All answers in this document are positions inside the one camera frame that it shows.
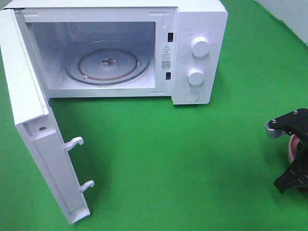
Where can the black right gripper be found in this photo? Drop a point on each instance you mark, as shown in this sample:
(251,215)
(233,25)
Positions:
(296,175)

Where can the pink round plate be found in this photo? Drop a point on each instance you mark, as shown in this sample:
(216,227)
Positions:
(292,148)

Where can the round white door release button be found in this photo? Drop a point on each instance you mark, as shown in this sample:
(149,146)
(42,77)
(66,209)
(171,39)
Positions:
(192,95)

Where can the white microwave door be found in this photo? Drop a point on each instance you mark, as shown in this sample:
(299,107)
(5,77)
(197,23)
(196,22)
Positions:
(36,124)

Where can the lower white microwave knob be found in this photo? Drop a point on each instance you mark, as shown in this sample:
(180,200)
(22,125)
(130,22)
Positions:
(195,76)

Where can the white microwave knob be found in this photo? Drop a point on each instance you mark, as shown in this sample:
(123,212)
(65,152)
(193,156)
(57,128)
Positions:
(200,46)
(195,76)

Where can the green table cloth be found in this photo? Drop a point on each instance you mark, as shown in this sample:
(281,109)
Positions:
(164,167)

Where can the upper white microwave knob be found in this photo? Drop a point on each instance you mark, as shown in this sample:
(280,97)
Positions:
(200,46)

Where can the white microwave oven body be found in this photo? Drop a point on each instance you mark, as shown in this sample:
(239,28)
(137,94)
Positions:
(166,27)

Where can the glass microwave turntable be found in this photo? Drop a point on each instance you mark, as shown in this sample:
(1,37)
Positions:
(106,62)

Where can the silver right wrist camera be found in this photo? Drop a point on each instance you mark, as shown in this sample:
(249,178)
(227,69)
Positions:
(275,127)

